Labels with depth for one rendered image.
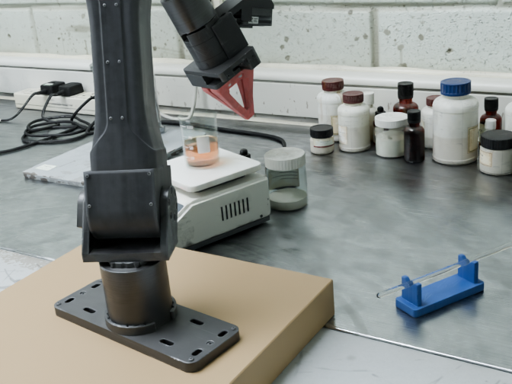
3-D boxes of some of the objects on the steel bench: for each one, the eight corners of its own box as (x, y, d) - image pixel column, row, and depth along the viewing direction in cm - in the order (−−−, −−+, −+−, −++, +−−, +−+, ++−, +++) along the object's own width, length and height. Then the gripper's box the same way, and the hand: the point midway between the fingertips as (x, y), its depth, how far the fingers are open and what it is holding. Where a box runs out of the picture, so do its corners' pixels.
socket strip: (140, 120, 160) (137, 100, 158) (14, 108, 180) (11, 91, 178) (156, 113, 164) (153, 94, 162) (32, 102, 184) (28, 84, 183)
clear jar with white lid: (313, 209, 106) (310, 156, 104) (272, 215, 106) (268, 162, 103) (302, 194, 112) (299, 144, 109) (264, 200, 111) (260, 149, 108)
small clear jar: (401, 146, 129) (401, 110, 127) (414, 156, 124) (414, 118, 121) (370, 151, 128) (369, 114, 126) (382, 161, 123) (381, 123, 120)
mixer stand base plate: (104, 190, 121) (103, 184, 120) (20, 177, 131) (19, 171, 131) (209, 136, 144) (208, 131, 144) (130, 128, 154) (129, 123, 154)
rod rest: (414, 319, 77) (414, 289, 76) (394, 305, 80) (393, 276, 79) (485, 289, 81) (486, 260, 80) (463, 278, 84) (463, 250, 83)
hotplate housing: (149, 271, 92) (140, 212, 90) (102, 241, 102) (93, 187, 99) (286, 217, 105) (281, 164, 102) (232, 194, 114) (226, 145, 112)
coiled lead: (-2, 174, 134) (-9, 145, 132) (-92, 159, 147) (-98, 132, 145) (123, 121, 160) (119, 96, 158) (37, 113, 174) (33, 90, 172)
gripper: (160, 36, 100) (214, 127, 108) (197, 38, 92) (253, 136, 100) (196, 9, 103) (247, 100, 110) (236, 8, 94) (287, 106, 102)
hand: (247, 112), depth 105 cm, fingers closed
